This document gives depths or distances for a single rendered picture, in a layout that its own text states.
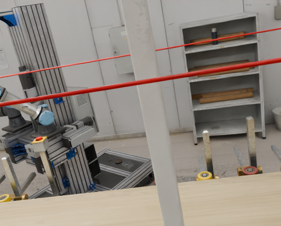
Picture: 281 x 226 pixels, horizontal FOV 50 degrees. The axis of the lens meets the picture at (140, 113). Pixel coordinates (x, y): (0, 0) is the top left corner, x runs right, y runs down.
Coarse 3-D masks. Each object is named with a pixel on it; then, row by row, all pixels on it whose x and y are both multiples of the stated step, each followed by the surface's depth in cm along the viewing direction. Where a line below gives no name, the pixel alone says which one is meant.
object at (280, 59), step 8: (240, 64) 48; (248, 64) 48; (256, 64) 47; (264, 64) 47; (192, 72) 49; (200, 72) 49; (208, 72) 48; (216, 72) 49; (144, 80) 50; (152, 80) 50; (160, 80) 50; (88, 88) 51; (96, 88) 51; (104, 88) 51; (112, 88) 51; (40, 96) 53; (48, 96) 52; (56, 96) 52; (64, 96) 52; (0, 104) 54; (8, 104) 53
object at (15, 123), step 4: (16, 116) 274; (20, 116) 278; (12, 120) 274; (16, 120) 275; (20, 120) 277; (24, 120) 283; (12, 124) 275; (16, 124) 275; (20, 124) 276; (24, 124) 280
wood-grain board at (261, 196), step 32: (96, 192) 176; (128, 192) 170; (192, 192) 160; (224, 192) 155; (256, 192) 150; (0, 224) 164; (32, 224) 159; (64, 224) 154; (96, 224) 150; (128, 224) 145; (160, 224) 141; (192, 224) 137; (224, 224) 134; (256, 224) 130
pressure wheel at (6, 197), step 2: (4, 194) 193; (6, 194) 192; (8, 194) 192; (0, 196) 191; (2, 196) 190; (4, 196) 191; (6, 196) 190; (8, 196) 189; (0, 198) 190; (2, 198) 189; (4, 198) 189; (6, 198) 188; (8, 198) 188; (10, 198) 191; (0, 200) 186; (2, 200) 186; (4, 200) 186; (6, 200) 187; (8, 200) 188; (10, 200) 190; (0, 202) 186
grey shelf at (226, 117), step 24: (192, 24) 351; (216, 24) 387; (240, 24) 382; (192, 48) 372; (216, 48) 356; (240, 48) 393; (240, 72) 365; (192, 120) 393; (216, 120) 433; (240, 120) 420; (264, 120) 377
